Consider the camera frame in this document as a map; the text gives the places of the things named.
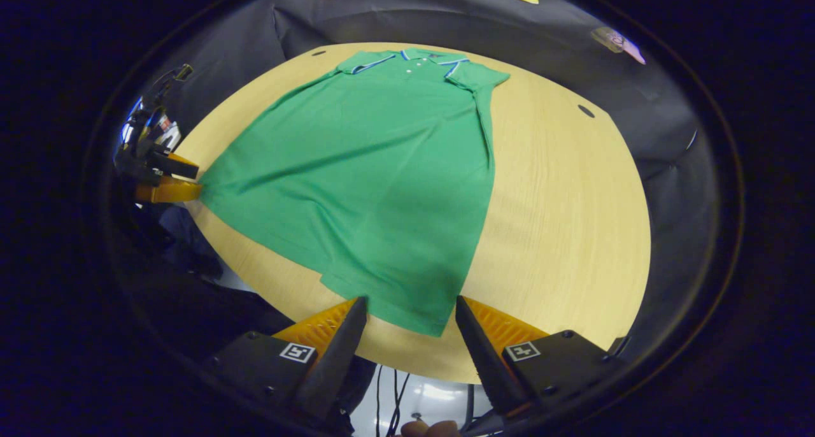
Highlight black backdrop cloth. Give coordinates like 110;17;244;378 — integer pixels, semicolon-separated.
127;0;723;361

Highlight green T-shirt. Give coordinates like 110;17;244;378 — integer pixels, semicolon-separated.
199;47;511;338

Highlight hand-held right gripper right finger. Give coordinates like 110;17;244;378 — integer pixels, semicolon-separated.
455;296;628;425

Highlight thin black cable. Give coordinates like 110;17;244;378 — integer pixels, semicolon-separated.
374;364;385;437
387;370;411;437

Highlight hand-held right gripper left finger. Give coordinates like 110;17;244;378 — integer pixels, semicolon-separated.
204;296;369;425

